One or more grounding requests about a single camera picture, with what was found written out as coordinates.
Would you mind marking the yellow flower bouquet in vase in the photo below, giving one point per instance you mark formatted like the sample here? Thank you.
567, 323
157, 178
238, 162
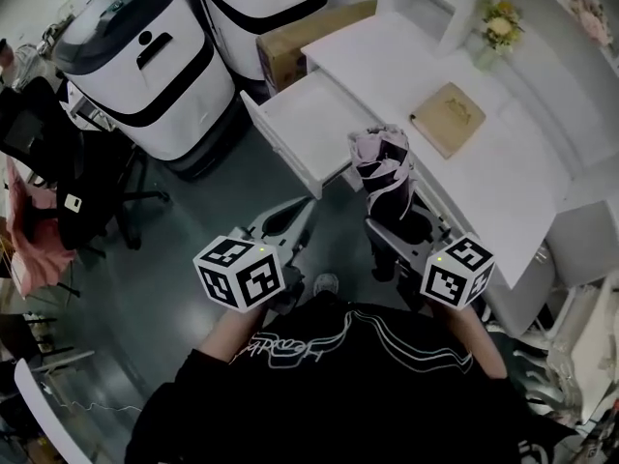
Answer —
500, 27

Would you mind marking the white curved chair back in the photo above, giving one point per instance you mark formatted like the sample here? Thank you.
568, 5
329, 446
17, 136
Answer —
43, 414

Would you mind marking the pink cloth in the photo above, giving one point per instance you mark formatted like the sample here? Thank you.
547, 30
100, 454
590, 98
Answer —
34, 249

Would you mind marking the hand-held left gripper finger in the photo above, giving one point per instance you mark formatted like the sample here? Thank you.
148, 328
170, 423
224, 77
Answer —
280, 207
302, 225

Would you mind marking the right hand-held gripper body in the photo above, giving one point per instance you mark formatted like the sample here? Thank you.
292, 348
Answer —
454, 273

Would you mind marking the person's right forearm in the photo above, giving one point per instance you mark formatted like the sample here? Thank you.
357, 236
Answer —
476, 346

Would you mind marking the black office chair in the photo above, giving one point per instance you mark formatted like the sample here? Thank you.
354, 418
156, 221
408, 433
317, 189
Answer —
53, 162

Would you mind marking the pink flower bouquet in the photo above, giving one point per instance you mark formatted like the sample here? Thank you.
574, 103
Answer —
587, 15

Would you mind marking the person's black printed shirt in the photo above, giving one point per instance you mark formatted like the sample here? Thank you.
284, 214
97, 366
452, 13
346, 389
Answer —
348, 394

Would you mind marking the brown cardboard box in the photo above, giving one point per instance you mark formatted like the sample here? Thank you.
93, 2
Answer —
285, 49

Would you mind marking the white ornate chair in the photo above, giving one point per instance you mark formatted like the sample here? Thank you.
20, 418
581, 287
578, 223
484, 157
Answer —
587, 356

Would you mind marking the person's left forearm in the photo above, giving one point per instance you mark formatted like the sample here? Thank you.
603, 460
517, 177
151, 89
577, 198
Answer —
229, 336

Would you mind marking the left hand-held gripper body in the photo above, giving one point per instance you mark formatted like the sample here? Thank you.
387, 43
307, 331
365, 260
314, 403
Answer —
239, 273

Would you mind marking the white desk with shelf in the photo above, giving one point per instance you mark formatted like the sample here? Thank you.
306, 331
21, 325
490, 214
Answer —
493, 177

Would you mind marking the pink black umbrella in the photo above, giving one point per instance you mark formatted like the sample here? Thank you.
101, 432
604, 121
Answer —
382, 162

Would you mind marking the person's grey shoe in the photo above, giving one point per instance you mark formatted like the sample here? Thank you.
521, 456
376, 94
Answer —
326, 284

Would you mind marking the white black-trimmed machine with grey lid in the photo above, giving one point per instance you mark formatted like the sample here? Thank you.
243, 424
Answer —
155, 85

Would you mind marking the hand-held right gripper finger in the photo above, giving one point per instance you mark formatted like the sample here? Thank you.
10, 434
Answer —
387, 239
438, 227

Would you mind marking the white desk drawer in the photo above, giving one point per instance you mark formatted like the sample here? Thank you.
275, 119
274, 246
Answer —
309, 124

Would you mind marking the tan hardcover book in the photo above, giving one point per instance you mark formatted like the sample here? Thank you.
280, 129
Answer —
447, 119

